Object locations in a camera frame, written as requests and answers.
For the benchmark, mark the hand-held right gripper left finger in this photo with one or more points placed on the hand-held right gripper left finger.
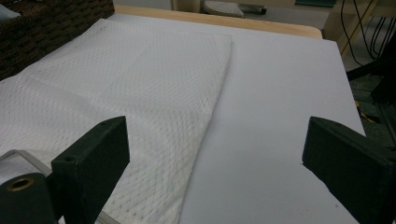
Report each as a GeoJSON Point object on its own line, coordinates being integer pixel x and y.
{"type": "Point", "coordinates": [90, 155]}

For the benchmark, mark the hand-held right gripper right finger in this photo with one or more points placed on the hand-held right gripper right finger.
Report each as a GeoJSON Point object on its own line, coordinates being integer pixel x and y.
{"type": "Point", "coordinates": [351, 161]}

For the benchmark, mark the white mesh laundry bag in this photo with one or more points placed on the white mesh laundry bag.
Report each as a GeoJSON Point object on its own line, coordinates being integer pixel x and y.
{"type": "Point", "coordinates": [124, 93]}

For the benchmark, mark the yellow and black tape strip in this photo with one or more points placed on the yellow and black tape strip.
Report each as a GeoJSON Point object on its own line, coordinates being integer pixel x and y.
{"type": "Point", "coordinates": [364, 115]}

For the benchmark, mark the black metal stand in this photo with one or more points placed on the black metal stand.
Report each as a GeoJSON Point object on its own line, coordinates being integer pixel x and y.
{"type": "Point", "coordinates": [384, 68]}

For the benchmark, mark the brown wicker basket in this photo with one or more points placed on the brown wicker basket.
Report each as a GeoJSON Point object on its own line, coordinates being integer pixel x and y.
{"type": "Point", "coordinates": [46, 28]}

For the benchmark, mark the light wooden desk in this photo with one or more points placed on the light wooden desk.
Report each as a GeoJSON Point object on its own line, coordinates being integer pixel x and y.
{"type": "Point", "coordinates": [333, 28]}

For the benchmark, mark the wooden table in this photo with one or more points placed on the wooden table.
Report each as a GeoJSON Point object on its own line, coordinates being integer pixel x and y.
{"type": "Point", "coordinates": [236, 22]}

